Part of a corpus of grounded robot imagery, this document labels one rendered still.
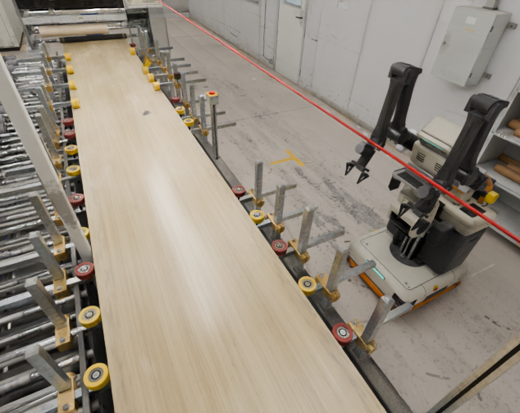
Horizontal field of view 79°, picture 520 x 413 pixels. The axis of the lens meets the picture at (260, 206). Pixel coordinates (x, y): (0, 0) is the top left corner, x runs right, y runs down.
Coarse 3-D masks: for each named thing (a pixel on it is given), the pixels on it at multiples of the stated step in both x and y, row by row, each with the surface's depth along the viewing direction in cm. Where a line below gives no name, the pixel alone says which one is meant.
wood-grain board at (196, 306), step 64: (128, 64) 358; (128, 128) 243; (128, 192) 184; (192, 192) 186; (128, 256) 147; (192, 256) 149; (256, 256) 150; (128, 320) 123; (192, 320) 124; (256, 320) 125; (320, 320) 126; (128, 384) 106; (192, 384) 107; (256, 384) 107; (320, 384) 108
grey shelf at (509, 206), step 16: (512, 96) 247; (512, 112) 265; (496, 128) 263; (496, 144) 288; (480, 160) 291; (496, 160) 302; (496, 176) 281; (496, 192) 318; (512, 192) 266; (496, 208) 307; (512, 208) 308; (512, 224) 290; (512, 240) 276
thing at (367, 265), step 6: (366, 264) 157; (372, 264) 157; (348, 270) 153; (354, 270) 153; (360, 270) 153; (366, 270) 157; (342, 276) 150; (348, 276) 151; (318, 288) 144; (312, 294) 145
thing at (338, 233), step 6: (324, 234) 171; (330, 234) 171; (336, 234) 172; (342, 234) 175; (312, 240) 168; (318, 240) 168; (324, 240) 170; (312, 246) 168; (288, 252) 161; (282, 258) 161
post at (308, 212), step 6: (306, 210) 141; (312, 210) 141; (306, 216) 143; (312, 216) 144; (306, 222) 144; (306, 228) 147; (300, 234) 153; (306, 234) 150; (300, 240) 155; (306, 240) 153; (300, 246) 156; (306, 246) 157; (300, 252) 158; (294, 264) 168; (300, 264) 165
